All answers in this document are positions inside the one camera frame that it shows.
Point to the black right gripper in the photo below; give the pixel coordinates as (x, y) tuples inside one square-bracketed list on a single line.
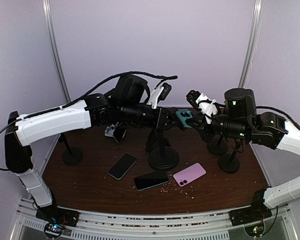
[(202, 129)]

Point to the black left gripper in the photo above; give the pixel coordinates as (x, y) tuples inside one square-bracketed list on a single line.
[(160, 122)]

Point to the black triangular phone stand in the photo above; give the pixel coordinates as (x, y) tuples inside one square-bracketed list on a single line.
[(152, 142)]

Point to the pink phone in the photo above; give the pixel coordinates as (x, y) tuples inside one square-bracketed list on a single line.
[(189, 174)]

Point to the black phone teal case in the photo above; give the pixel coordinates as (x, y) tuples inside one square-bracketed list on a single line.
[(150, 180)]

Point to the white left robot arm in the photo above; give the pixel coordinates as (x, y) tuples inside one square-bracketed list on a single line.
[(130, 104)]

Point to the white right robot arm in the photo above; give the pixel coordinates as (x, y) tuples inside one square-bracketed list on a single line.
[(240, 121)]

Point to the white desk phone stand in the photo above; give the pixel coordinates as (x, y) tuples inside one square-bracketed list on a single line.
[(109, 131)]

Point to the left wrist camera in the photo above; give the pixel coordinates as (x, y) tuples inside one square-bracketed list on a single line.
[(160, 93)]

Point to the right aluminium frame post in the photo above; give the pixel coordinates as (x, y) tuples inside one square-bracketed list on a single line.
[(252, 43)]

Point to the aluminium frame post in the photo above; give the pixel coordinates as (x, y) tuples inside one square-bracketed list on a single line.
[(54, 48), (252, 43)]

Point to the front aluminium rail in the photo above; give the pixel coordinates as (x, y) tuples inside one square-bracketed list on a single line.
[(209, 225)]

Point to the left aluminium frame post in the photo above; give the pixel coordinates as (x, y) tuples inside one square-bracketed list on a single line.
[(54, 48)]

